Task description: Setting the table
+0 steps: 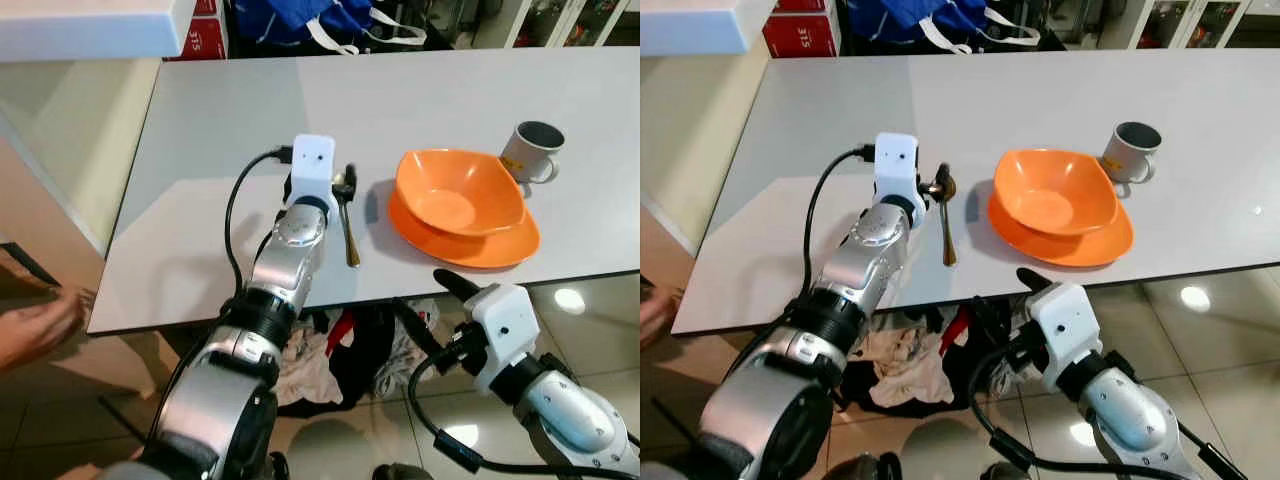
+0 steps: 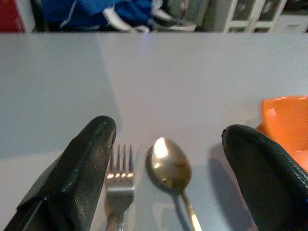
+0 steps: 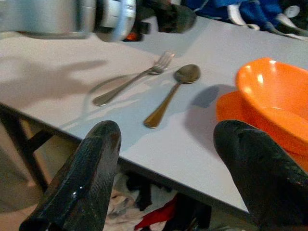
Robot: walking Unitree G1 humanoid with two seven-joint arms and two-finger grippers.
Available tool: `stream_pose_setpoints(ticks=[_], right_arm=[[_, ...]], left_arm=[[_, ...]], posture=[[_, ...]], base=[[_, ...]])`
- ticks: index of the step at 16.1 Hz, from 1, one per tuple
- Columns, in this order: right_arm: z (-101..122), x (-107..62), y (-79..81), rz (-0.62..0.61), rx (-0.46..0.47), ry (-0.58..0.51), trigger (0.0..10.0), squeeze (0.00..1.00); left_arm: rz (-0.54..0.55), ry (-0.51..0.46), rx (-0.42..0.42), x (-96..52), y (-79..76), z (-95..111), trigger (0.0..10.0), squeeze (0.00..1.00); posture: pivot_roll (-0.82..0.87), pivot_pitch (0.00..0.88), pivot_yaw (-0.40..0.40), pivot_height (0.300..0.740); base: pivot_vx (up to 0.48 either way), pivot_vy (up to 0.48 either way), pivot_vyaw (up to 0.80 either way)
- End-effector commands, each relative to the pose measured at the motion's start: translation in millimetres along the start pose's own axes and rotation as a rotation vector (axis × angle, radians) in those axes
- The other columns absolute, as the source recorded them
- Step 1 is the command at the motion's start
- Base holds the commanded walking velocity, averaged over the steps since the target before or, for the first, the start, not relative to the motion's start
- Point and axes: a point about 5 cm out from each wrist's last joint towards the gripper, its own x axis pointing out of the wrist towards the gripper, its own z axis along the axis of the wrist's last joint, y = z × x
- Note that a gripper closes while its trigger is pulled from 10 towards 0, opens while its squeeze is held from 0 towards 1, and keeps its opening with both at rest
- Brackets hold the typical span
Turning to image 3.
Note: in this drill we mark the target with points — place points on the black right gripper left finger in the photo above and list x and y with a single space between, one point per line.
86 173

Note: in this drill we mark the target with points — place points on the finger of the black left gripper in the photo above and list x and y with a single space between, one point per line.
184 19

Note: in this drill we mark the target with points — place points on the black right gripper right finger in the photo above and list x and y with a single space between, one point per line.
264 183

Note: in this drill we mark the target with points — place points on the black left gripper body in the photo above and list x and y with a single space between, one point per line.
154 14

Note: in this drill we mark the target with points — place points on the silver metal spoon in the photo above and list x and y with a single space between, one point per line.
187 74

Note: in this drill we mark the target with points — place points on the silver metal fork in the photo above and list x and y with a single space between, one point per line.
125 86

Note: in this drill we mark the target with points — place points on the white cloth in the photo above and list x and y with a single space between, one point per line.
120 204

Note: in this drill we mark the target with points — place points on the black cloth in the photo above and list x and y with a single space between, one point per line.
142 190

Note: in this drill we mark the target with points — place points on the blue white striped garment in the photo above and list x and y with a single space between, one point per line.
252 12

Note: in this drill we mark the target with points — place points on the orange plastic plate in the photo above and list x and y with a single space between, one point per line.
228 110

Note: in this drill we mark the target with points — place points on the red cloth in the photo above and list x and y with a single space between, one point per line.
158 214

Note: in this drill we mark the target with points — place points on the orange plastic bowl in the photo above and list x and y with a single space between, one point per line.
276 96

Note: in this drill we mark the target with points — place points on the black metal table frame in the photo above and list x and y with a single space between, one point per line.
21 144

